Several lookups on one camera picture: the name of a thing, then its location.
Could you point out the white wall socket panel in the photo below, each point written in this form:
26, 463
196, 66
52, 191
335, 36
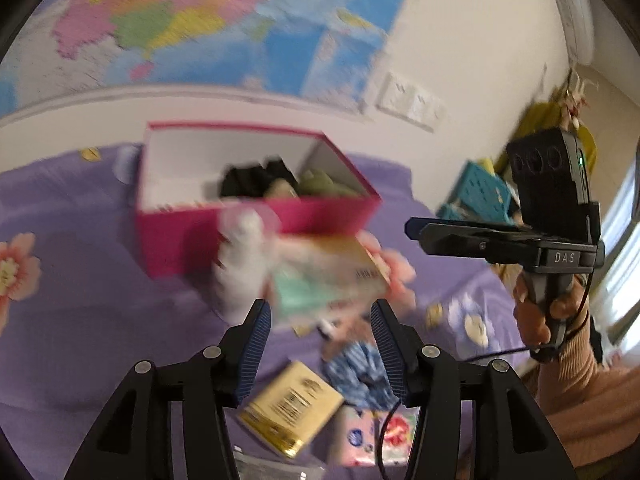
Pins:
402, 99

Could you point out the person's right hand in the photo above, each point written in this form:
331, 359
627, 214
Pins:
571, 307

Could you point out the green white tissue box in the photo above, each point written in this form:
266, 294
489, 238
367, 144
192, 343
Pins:
317, 276

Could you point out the blue fabric scrunchie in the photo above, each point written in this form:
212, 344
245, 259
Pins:
358, 374

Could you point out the purple floral bedsheet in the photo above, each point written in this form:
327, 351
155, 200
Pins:
96, 312

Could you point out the pink cardboard box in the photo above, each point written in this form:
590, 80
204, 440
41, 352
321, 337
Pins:
182, 165

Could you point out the teal plastic basket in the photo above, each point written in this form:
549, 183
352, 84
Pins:
478, 196

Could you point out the pink sleeved forearm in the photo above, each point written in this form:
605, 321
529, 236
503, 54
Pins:
593, 410

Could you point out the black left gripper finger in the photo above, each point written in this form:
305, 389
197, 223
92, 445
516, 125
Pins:
495, 243

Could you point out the white plastic bottle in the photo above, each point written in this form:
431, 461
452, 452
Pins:
242, 267

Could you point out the colourful wall map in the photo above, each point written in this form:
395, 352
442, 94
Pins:
323, 51

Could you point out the green soft cloth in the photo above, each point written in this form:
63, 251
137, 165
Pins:
318, 183

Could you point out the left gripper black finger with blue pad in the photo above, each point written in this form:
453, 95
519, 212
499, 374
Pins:
131, 438
483, 410

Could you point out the gold tissue pack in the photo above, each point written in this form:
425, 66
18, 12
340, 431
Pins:
290, 412

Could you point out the pink tissue pack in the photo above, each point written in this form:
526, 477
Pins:
356, 433

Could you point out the black camera box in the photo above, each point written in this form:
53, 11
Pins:
549, 169

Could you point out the white air conditioner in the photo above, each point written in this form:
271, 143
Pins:
577, 22

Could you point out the black soft cloth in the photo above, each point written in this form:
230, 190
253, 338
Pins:
254, 181

